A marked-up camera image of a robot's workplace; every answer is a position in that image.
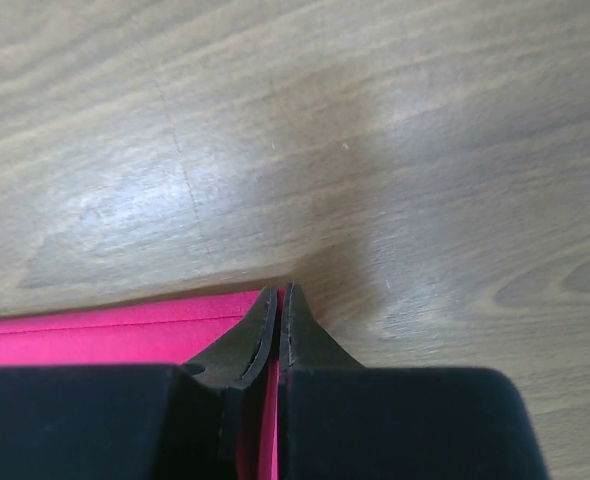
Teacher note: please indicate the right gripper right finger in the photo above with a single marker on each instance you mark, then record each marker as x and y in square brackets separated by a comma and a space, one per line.
[338, 419]

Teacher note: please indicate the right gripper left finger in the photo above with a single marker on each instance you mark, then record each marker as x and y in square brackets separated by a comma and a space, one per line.
[100, 425]

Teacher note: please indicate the pink t-shirt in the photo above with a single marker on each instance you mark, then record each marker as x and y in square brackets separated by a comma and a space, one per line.
[125, 340]

